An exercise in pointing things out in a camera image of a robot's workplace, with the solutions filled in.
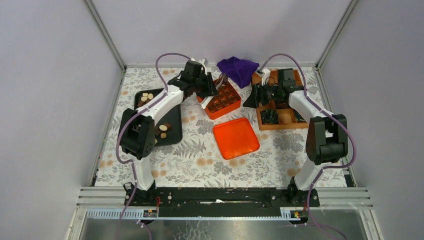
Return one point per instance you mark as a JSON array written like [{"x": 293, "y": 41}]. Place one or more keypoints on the black plastic tray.
[{"x": 172, "y": 120}]

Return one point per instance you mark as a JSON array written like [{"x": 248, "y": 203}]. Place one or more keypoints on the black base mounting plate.
[{"x": 220, "y": 202}]

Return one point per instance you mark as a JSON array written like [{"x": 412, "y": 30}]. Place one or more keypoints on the purple cloth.
[{"x": 240, "y": 71}]

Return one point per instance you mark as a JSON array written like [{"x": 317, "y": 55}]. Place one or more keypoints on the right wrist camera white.
[{"x": 264, "y": 73}]

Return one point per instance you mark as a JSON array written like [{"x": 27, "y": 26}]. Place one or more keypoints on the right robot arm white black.
[{"x": 326, "y": 141}]

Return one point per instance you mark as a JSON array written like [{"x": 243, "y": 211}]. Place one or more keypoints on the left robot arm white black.
[{"x": 137, "y": 132}]

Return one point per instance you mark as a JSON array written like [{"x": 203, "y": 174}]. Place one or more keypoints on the white handled metal tongs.
[{"x": 222, "y": 79}]

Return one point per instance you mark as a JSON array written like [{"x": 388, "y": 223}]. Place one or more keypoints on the white oval chocolate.
[{"x": 163, "y": 128}]

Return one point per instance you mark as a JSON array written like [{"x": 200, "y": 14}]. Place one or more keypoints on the dark rolled tie right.
[{"x": 298, "y": 117}]

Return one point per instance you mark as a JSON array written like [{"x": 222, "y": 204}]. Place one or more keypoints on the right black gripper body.
[{"x": 267, "y": 93}]

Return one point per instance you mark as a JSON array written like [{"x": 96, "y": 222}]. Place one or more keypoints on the floral patterned table mat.
[{"x": 196, "y": 160}]

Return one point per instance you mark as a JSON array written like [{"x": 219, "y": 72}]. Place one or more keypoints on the dark rolled tie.
[
  {"x": 269, "y": 117},
  {"x": 298, "y": 117}
]

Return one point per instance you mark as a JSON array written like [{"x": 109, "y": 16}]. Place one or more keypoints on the wooden compartment organizer box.
[{"x": 286, "y": 115}]

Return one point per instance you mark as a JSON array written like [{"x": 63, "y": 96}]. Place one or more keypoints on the dark rolled tie left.
[{"x": 269, "y": 117}]

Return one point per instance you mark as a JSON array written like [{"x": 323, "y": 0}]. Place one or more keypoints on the orange chocolate box with tray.
[{"x": 227, "y": 101}]

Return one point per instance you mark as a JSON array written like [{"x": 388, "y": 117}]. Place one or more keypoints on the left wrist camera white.
[{"x": 204, "y": 62}]

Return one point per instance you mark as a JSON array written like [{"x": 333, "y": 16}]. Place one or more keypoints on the orange box lid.
[{"x": 235, "y": 138}]

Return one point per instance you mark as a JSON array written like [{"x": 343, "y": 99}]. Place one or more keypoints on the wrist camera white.
[
  {"x": 264, "y": 73},
  {"x": 204, "y": 62}
]

